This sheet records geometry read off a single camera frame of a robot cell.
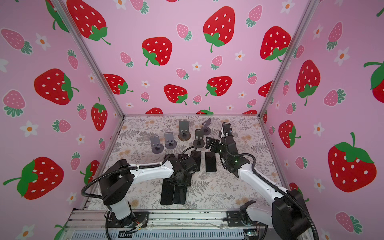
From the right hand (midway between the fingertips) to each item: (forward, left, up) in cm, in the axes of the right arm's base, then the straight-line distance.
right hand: (212, 138), depth 83 cm
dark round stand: (+10, +9, -18) cm, 23 cm away
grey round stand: (+4, +28, -14) cm, 32 cm away
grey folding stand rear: (+22, +5, -18) cm, 29 cm away
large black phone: (-3, +30, -20) cm, 36 cm away
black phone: (-25, +23, -20) cm, 39 cm away
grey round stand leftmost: (0, +36, -15) cm, 39 cm away
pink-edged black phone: (-10, +15, -6) cm, 19 cm away
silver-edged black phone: (-4, 0, -20) cm, 20 cm away
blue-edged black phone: (0, +9, -20) cm, 22 cm away
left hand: (-20, +12, -18) cm, 30 cm away
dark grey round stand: (-2, -7, +10) cm, 12 cm away
